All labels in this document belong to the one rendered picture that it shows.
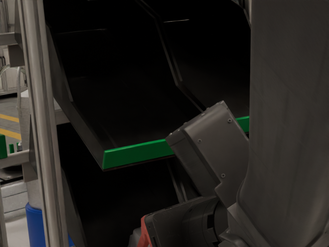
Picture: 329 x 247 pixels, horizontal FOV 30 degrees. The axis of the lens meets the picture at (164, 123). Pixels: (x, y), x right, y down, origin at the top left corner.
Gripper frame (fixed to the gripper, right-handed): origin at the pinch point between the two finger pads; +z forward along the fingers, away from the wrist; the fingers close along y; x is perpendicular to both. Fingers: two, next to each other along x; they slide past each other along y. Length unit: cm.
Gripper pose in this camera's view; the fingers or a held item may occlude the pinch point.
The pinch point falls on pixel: (162, 244)
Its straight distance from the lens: 65.5
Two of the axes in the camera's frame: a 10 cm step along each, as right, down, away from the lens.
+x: 3.2, 9.4, -1.4
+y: -8.2, 2.1, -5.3
